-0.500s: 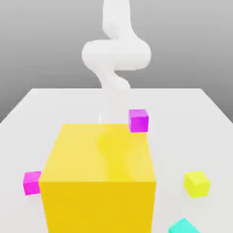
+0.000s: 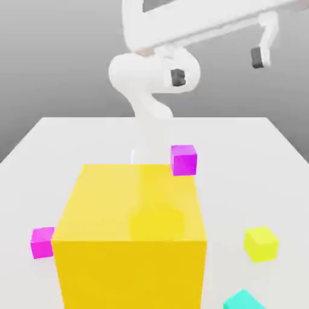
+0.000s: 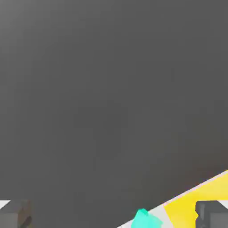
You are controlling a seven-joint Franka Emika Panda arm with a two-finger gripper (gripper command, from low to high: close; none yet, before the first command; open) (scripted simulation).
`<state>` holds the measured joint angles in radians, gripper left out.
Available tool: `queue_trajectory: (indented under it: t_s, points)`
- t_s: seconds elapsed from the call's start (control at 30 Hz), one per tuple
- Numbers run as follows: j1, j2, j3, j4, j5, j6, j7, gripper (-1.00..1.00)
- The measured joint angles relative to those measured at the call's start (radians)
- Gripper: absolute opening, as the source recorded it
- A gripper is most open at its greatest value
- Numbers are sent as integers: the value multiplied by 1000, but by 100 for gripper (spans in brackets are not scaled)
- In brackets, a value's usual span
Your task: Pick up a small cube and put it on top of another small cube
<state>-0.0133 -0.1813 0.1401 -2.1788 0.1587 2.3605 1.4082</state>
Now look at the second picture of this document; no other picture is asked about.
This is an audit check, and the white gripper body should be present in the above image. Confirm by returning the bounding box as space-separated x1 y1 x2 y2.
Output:
129 0 309 54

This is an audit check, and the small magenta cube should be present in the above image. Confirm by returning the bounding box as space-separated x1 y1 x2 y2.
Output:
170 144 198 177
30 226 56 260

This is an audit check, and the small lime yellow cube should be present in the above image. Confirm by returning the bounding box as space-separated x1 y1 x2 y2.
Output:
243 226 280 263

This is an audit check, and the small turquoise cube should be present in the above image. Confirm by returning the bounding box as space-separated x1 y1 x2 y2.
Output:
222 288 267 309

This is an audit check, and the large yellow box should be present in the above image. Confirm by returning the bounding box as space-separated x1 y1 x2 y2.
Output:
51 164 208 309

